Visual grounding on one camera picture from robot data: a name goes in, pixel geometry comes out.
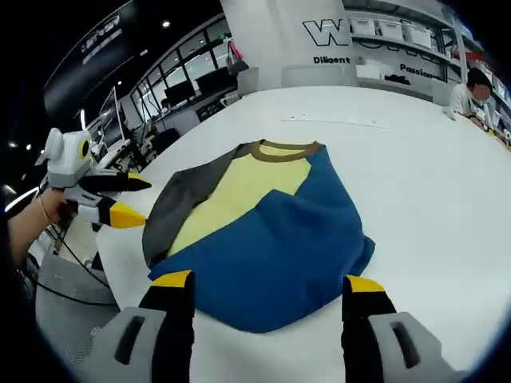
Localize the grey office chair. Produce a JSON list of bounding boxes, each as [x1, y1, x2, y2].
[[223, 66, 260, 105]]

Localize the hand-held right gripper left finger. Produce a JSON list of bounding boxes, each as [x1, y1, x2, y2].
[[85, 270, 196, 383]]

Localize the metal shelving rack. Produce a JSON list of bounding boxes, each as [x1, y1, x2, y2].
[[345, 0, 511, 132]]

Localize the yellow table items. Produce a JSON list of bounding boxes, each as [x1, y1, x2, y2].
[[482, 121, 511, 149]]

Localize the white table power strip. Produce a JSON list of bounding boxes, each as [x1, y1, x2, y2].
[[280, 114, 391, 131]]

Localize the grey hanging bag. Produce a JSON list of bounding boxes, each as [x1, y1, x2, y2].
[[226, 55, 249, 76]]

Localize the dark overhead display banner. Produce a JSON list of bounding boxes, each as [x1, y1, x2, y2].
[[42, 2, 139, 117]]

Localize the person's left hand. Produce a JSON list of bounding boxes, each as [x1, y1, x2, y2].
[[43, 188, 79, 225]]

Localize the pink hanging item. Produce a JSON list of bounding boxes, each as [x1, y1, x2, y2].
[[226, 38, 244, 61]]

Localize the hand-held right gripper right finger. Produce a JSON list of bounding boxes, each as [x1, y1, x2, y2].
[[341, 274, 456, 383]]

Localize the gold bracelet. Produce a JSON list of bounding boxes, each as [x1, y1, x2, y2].
[[38, 195, 53, 223]]

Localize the black desk monitor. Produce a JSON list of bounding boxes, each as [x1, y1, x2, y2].
[[194, 66, 240, 97], [163, 81, 197, 105]]

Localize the black cable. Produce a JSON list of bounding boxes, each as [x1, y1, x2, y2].
[[51, 223, 111, 288]]

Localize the row of white storage bins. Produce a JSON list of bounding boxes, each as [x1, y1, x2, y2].
[[353, 16, 433, 48]]

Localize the yellow blue grey garment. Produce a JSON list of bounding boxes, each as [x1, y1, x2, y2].
[[141, 139, 376, 334]]

